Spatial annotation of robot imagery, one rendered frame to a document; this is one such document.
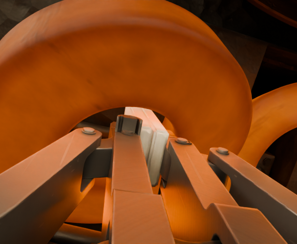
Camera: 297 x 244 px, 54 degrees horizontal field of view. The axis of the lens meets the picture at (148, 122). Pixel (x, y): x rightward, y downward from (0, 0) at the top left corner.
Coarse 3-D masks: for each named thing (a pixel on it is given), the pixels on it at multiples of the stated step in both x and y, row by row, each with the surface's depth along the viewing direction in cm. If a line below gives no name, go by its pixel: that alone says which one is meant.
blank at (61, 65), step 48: (96, 0) 12; (144, 0) 13; (0, 48) 13; (48, 48) 11; (96, 48) 12; (144, 48) 12; (192, 48) 13; (0, 96) 12; (48, 96) 13; (96, 96) 13; (144, 96) 14; (192, 96) 14; (240, 96) 15; (0, 144) 14; (48, 144) 15; (240, 144) 18; (96, 192) 18
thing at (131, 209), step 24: (120, 120) 14; (120, 144) 12; (120, 168) 10; (144, 168) 10; (120, 192) 7; (144, 192) 8; (120, 216) 6; (144, 216) 6; (120, 240) 5; (144, 240) 5; (168, 240) 6
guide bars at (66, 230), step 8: (64, 224) 18; (56, 232) 18; (64, 232) 18; (72, 232) 18; (80, 232) 18; (88, 232) 18; (96, 232) 18; (56, 240) 18; (64, 240) 18; (72, 240) 18; (80, 240) 18; (88, 240) 18; (96, 240) 18
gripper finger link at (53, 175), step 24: (72, 144) 11; (96, 144) 12; (24, 168) 8; (48, 168) 9; (72, 168) 10; (0, 192) 7; (24, 192) 7; (48, 192) 8; (72, 192) 10; (0, 216) 6; (24, 216) 7; (48, 216) 9; (0, 240) 6; (24, 240) 7; (48, 240) 9
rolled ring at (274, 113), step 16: (272, 96) 22; (288, 96) 22; (256, 112) 22; (272, 112) 22; (288, 112) 22; (256, 128) 21; (272, 128) 22; (288, 128) 22; (256, 144) 21; (256, 160) 21
